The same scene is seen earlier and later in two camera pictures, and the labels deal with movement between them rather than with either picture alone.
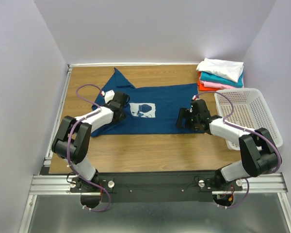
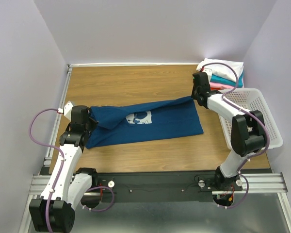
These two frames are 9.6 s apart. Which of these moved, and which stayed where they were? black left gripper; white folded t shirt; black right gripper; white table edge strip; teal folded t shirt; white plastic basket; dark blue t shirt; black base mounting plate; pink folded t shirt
Moved: dark blue t shirt; black right gripper; black left gripper
Stayed: pink folded t shirt; white folded t shirt; teal folded t shirt; white plastic basket; white table edge strip; black base mounting plate
